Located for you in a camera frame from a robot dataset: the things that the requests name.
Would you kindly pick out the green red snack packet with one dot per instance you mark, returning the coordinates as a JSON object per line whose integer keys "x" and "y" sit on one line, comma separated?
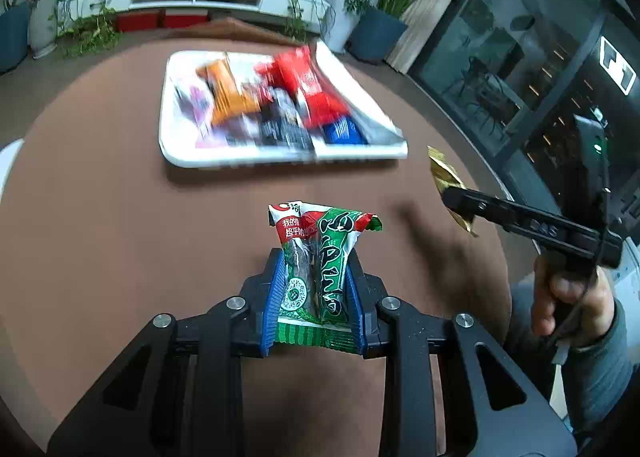
{"x": 330, "y": 257}

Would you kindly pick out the blue snack packet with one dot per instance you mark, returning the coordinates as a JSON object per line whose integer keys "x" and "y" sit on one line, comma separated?
{"x": 345, "y": 131}

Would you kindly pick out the gold snack packet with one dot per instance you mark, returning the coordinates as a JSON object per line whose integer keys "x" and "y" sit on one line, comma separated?
{"x": 442, "y": 172}

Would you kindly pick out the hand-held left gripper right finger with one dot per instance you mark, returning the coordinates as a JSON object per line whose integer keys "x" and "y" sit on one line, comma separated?
{"x": 356, "y": 307}

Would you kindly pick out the orange snack packet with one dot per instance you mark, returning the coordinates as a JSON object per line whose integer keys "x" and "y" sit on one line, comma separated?
{"x": 227, "y": 92}

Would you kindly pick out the white plastic tray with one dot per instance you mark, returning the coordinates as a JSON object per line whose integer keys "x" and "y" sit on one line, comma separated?
{"x": 225, "y": 152}

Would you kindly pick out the dark framed glass door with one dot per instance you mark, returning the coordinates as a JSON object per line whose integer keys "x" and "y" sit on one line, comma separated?
{"x": 525, "y": 62}

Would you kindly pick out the large pink snack packet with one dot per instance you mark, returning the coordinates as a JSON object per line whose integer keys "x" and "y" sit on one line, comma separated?
{"x": 200, "y": 107}

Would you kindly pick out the plant in blue pot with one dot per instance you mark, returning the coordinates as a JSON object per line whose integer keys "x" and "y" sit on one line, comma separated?
{"x": 380, "y": 32}
{"x": 12, "y": 37}

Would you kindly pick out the white illuminated sign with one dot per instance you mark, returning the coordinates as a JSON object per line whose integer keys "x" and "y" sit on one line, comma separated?
{"x": 617, "y": 64}

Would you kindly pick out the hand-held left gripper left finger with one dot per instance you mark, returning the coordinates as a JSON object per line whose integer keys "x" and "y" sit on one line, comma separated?
{"x": 272, "y": 307}

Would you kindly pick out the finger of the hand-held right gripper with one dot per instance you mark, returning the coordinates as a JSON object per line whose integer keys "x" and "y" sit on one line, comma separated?
{"x": 510, "y": 214}

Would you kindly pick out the person's right hand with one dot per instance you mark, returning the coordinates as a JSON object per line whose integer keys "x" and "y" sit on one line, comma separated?
{"x": 575, "y": 302}

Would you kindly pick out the person's right forearm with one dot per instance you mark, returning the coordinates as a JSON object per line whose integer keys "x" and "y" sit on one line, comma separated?
{"x": 595, "y": 377}

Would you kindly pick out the red storage box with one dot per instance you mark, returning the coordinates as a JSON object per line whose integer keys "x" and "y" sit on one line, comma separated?
{"x": 137, "y": 22}
{"x": 186, "y": 19}

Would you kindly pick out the black snack packet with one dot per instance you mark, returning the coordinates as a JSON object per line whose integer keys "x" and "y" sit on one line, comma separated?
{"x": 280, "y": 127}

